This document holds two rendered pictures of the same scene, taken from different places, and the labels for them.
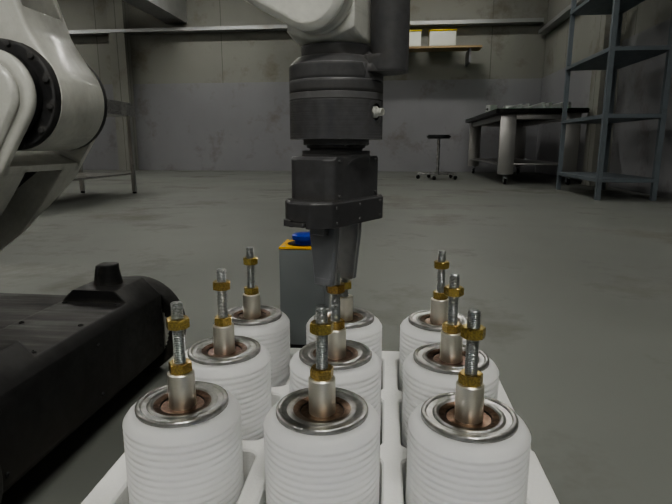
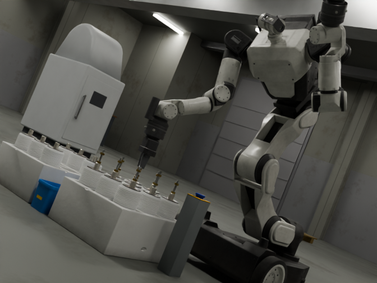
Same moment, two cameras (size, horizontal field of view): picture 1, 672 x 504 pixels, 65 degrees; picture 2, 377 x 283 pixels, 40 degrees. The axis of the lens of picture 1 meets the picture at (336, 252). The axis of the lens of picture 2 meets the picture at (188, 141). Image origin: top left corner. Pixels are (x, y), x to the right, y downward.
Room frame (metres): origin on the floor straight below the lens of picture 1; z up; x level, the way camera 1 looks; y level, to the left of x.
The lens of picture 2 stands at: (1.91, -1.67, 0.42)
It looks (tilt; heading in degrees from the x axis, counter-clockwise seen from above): 2 degrees up; 126
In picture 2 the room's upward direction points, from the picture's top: 22 degrees clockwise
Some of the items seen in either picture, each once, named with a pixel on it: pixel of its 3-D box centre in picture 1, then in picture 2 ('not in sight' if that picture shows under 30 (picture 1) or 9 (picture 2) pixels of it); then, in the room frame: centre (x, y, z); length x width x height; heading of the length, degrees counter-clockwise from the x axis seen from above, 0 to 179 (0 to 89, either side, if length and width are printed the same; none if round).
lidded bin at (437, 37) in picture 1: (441, 39); not in sight; (9.31, -1.76, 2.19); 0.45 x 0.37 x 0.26; 83
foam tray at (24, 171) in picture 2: not in sight; (48, 179); (-0.03, 0.05, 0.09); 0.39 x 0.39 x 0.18; 85
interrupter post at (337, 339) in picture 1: (335, 342); not in sight; (0.52, 0.00, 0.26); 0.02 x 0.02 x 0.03
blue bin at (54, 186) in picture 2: not in sight; (67, 202); (0.24, -0.04, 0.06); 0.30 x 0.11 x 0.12; 84
